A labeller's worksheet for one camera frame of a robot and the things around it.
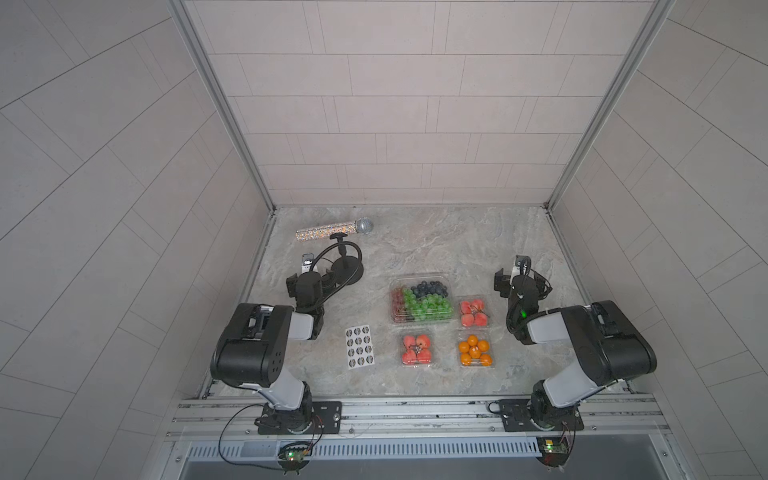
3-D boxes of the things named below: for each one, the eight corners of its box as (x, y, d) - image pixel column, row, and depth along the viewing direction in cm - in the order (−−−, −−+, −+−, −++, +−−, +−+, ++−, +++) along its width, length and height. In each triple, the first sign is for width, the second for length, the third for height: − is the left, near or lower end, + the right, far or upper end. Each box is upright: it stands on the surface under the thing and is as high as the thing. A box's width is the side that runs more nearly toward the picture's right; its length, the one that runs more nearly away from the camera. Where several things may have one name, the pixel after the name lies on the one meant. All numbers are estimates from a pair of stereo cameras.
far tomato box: (458, 330, 87) (460, 326, 85) (454, 300, 93) (456, 295, 91) (490, 330, 87) (493, 326, 85) (484, 300, 93) (487, 295, 91)
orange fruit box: (459, 368, 81) (460, 365, 79) (455, 335, 86) (456, 332, 84) (496, 368, 81) (498, 365, 79) (489, 335, 87) (491, 332, 84)
